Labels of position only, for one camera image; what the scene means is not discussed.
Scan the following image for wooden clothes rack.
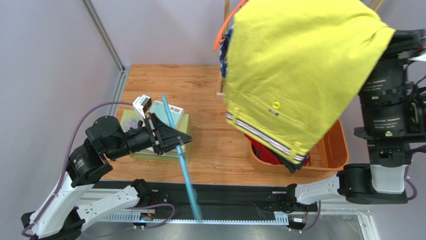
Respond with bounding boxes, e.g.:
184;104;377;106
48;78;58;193
216;0;385;101

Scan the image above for light blue hanger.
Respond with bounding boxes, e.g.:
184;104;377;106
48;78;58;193
161;94;203;221

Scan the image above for black trousers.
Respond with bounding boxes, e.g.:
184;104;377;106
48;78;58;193
258;148;311;174

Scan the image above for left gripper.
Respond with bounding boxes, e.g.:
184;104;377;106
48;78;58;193
108;111;194;159

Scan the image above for blue patterned trousers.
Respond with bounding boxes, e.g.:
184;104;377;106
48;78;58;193
219;25;234;78

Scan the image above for green box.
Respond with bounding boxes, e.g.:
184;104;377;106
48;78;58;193
120;109;193;163

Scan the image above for aluminium frame post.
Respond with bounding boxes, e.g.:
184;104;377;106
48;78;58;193
81;0;126;73

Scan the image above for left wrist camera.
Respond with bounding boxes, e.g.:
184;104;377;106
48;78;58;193
132;94;152;120

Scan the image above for orange plastic basket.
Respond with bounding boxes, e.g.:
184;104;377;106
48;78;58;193
248;120;349;178

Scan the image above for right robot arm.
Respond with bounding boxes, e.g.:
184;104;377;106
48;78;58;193
285;29;426;205

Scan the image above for yellow-green trousers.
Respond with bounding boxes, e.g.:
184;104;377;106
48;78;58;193
224;0;395;164

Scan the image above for teal book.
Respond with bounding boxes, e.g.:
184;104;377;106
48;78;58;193
149;100;184;127

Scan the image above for orange hanger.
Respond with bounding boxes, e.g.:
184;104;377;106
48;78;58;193
213;0;248;52

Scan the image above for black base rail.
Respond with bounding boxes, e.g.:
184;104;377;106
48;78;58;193
66;181;367;231

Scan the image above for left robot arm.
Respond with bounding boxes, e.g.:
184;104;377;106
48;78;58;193
21;113;192;240

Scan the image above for red trousers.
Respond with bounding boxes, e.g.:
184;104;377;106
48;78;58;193
244;134;311;172

